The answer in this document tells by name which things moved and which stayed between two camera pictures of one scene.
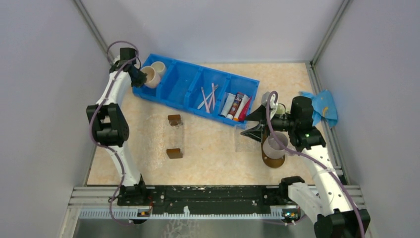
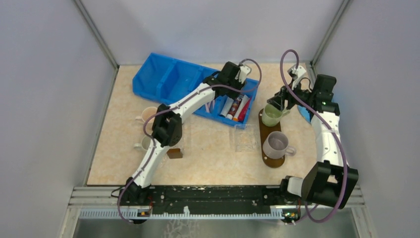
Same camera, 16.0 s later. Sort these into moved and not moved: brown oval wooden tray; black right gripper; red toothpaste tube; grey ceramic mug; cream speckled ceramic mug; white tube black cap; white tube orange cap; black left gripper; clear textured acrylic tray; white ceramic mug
Moved: black left gripper; cream speckled ceramic mug; black right gripper; white ceramic mug
Not moved: red toothpaste tube; white tube orange cap; brown oval wooden tray; grey ceramic mug; white tube black cap; clear textured acrylic tray
